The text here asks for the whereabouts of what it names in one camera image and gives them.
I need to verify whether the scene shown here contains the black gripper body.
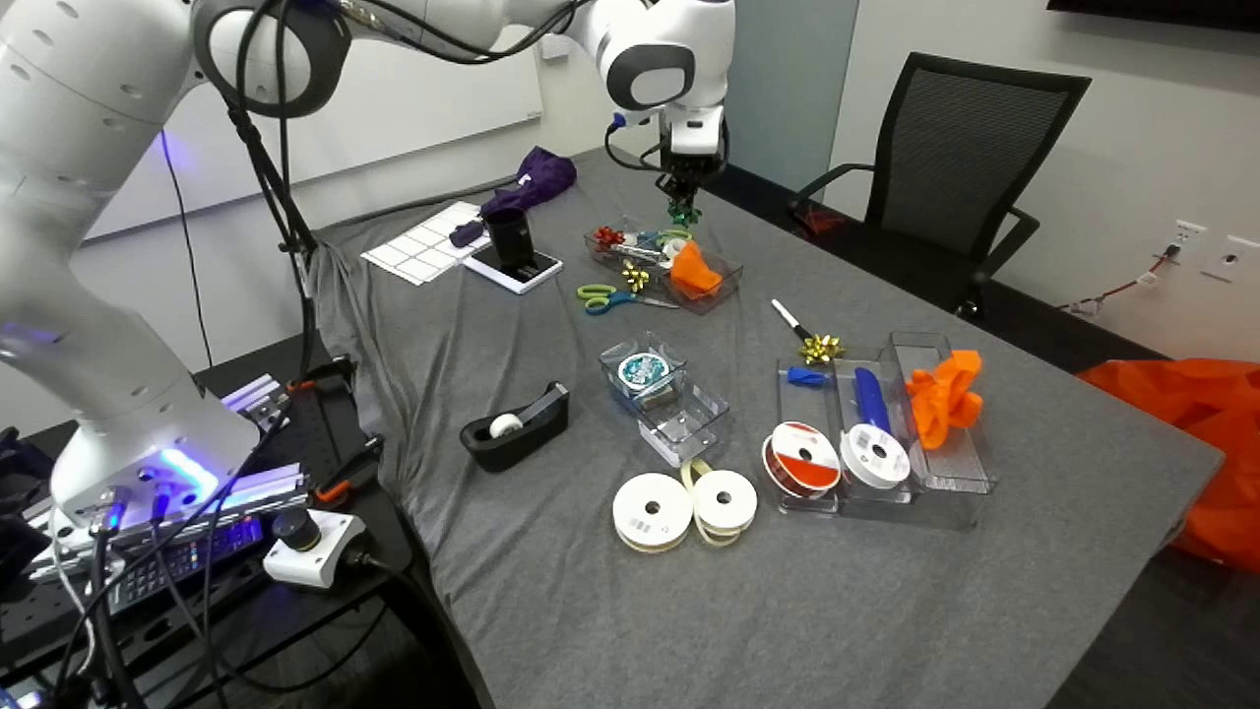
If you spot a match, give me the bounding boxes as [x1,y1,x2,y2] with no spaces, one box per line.
[660,104,726,177]

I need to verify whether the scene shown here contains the green gift bow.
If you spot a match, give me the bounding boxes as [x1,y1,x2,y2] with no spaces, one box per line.
[669,195,701,228]

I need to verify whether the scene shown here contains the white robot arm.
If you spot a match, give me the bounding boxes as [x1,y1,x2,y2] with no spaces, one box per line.
[0,0,738,529]

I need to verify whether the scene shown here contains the clear plastic organizer tray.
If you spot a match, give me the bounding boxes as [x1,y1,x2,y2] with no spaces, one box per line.
[591,224,738,311]

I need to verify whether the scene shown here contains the orange tissue in small tray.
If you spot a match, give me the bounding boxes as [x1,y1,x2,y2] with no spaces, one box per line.
[669,241,726,297]

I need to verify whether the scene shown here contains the red gift bow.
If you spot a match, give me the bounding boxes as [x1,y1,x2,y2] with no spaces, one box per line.
[595,224,625,250]

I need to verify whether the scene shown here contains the gold gift bow in tray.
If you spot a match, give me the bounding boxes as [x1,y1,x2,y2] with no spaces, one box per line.
[620,258,654,295]

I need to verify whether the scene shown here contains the green blue scissors near tray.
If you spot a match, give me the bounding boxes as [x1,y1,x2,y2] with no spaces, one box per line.
[575,283,675,316]

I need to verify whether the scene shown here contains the teal ribbon spool in box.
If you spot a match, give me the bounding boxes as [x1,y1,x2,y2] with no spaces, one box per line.
[597,337,688,412]

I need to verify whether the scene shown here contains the white label sheet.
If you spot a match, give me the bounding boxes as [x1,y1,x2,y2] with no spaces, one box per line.
[364,202,486,288]

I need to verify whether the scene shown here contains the black mesh office chair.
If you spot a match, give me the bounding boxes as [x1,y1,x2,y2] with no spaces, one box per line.
[789,51,1086,320]

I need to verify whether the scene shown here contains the grey table cloth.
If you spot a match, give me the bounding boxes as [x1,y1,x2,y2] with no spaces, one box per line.
[314,156,1222,709]

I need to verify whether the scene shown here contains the red white ribbon spool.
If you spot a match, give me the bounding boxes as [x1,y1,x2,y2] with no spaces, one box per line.
[759,421,841,500]

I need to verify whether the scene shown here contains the clear triple compartment tray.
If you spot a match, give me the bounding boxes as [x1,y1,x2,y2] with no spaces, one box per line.
[759,329,998,530]

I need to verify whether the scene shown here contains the black tape dispenser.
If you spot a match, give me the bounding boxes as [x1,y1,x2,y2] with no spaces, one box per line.
[459,382,566,471]

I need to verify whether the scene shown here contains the white ribbon spool right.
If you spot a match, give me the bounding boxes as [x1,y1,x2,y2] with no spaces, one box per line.
[693,467,759,547]

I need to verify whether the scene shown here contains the white spool in tray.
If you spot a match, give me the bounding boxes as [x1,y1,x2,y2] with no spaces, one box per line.
[837,424,908,493]

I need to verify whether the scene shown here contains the white ribbon spool left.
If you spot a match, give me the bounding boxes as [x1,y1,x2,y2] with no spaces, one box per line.
[609,471,693,555]

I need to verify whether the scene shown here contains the orange crepe paper bundle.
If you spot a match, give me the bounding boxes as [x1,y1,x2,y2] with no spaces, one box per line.
[904,351,984,450]

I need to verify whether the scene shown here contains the orange plastic bag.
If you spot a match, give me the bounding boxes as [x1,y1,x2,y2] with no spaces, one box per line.
[1074,353,1260,575]

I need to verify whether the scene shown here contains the wall mounted black television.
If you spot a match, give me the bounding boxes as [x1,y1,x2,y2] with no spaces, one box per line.
[1046,0,1260,35]

